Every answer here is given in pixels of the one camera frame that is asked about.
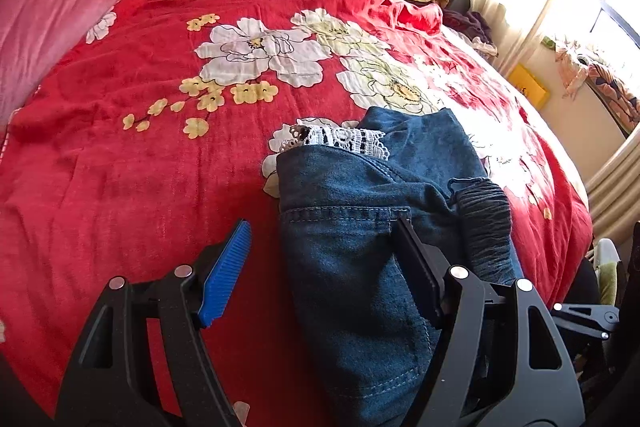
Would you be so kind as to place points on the purple cloth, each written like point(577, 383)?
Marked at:
point(467, 27)

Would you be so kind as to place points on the blue denim pants white lace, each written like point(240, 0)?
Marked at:
point(350, 257)

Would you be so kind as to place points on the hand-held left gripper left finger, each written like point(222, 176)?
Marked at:
point(225, 277)

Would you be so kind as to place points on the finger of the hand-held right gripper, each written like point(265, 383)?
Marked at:
point(590, 319)

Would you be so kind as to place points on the green fuzzy cloth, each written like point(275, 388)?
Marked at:
point(607, 277)

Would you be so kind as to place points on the yellow box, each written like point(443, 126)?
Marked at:
point(527, 84)

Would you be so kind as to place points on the red floral blanket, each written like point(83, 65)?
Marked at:
point(125, 182)

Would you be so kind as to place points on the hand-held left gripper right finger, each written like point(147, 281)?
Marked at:
point(420, 257)

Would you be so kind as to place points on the floral patterned cloth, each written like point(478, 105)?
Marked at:
point(600, 82)

